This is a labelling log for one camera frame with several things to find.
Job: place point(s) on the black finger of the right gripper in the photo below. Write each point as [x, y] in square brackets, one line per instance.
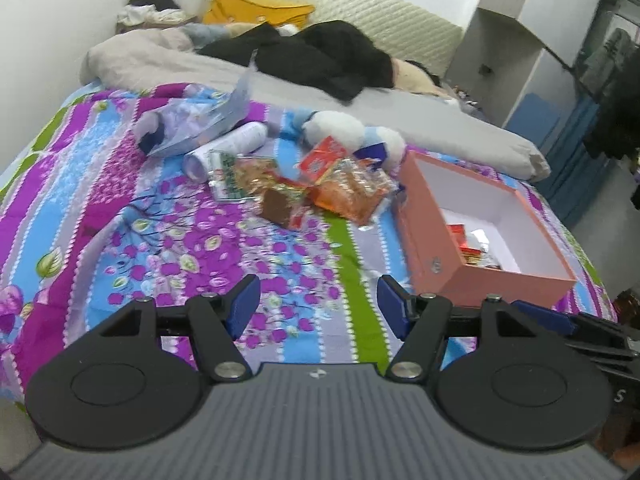
[557, 322]

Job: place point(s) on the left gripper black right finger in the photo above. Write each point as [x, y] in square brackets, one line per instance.
[420, 322]

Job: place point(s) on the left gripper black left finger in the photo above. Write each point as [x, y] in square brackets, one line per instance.
[216, 322]

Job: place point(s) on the red yellow snack packet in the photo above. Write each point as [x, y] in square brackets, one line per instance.
[471, 255]

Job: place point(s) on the red foil snack packet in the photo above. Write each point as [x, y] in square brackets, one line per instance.
[458, 232]

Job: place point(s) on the white shrimp flavor snack packet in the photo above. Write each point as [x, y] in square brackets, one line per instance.
[478, 239]

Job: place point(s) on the brown snack stick packet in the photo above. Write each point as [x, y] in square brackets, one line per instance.
[284, 205]

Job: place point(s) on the green brown snack packet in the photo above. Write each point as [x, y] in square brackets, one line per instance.
[235, 178]

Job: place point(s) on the orange clear snack bag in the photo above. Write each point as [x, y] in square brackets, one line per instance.
[353, 189]

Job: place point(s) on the pink cardboard box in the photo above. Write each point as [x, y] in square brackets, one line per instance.
[437, 194]

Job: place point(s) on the floral purple bed sheet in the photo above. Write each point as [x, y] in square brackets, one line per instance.
[88, 223]

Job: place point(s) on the blue and white snack packet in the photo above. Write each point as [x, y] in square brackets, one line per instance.
[373, 155]

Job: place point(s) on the white spray can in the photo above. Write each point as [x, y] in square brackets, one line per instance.
[244, 140]

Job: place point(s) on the red square snack packet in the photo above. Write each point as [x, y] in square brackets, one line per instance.
[321, 159]

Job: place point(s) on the clear plastic pouch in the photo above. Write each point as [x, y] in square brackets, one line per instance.
[182, 125]

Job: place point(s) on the white and blue plush toy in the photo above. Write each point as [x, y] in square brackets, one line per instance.
[348, 131]

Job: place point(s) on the beige pillow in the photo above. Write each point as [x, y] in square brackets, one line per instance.
[412, 79]

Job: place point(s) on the black clothing heap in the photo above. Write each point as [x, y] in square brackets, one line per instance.
[334, 57]

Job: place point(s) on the cream quilted headboard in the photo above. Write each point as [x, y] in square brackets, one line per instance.
[401, 29]

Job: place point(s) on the white wardrobe cabinet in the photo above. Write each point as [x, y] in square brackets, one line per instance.
[515, 47]

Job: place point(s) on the yellow pillow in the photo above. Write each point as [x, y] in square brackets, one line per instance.
[273, 12]

